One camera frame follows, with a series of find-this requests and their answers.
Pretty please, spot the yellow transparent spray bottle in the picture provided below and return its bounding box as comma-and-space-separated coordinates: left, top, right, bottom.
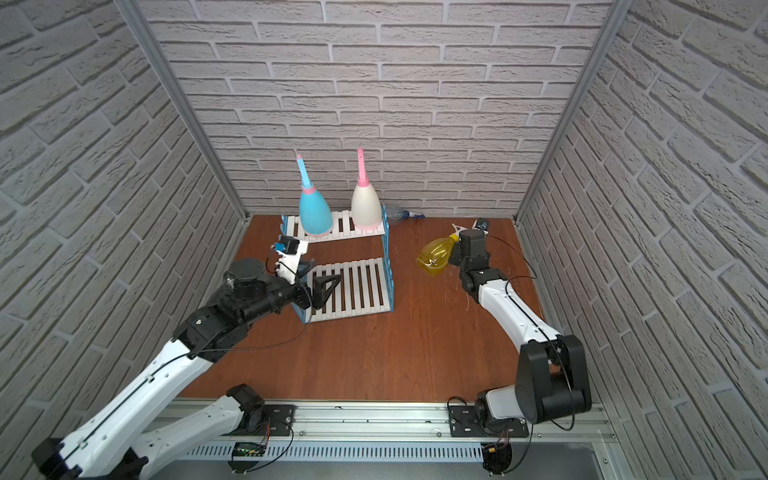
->
416, 224, 465, 277

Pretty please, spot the blue pink spray bottle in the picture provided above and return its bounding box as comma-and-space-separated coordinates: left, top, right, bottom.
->
297, 156, 333, 237

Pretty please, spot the white pink spray bottle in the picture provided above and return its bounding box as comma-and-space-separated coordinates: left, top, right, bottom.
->
351, 148, 382, 232

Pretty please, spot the clear blue spray bottle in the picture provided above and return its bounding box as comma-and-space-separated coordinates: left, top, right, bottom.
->
384, 204, 425, 225

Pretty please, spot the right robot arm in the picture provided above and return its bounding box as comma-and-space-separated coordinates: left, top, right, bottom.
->
449, 229, 592, 435

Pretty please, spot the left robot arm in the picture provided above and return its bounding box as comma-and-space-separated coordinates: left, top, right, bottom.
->
31, 258, 342, 479

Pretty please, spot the blue white slatted shelf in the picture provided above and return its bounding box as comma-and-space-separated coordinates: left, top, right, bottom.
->
280, 206, 394, 324

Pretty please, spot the green circuit board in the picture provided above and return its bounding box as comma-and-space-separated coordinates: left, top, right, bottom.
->
232, 442, 267, 458

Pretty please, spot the black round connector box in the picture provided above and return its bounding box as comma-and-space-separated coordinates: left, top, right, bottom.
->
481, 443, 514, 476

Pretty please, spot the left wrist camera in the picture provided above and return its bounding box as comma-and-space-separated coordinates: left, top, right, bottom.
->
273, 235, 306, 285

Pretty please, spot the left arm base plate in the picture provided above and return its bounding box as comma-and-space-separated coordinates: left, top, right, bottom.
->
235, 404, 296, 437

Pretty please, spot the aluminium mounting rail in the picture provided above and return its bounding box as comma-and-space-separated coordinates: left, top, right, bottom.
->
289, 400, 617, 443

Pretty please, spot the white vented cable duct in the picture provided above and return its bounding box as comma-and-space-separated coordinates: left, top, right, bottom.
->
181, 441, 483, 463

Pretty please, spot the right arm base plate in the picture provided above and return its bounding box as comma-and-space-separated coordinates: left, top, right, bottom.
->
447, 404, 529, 440

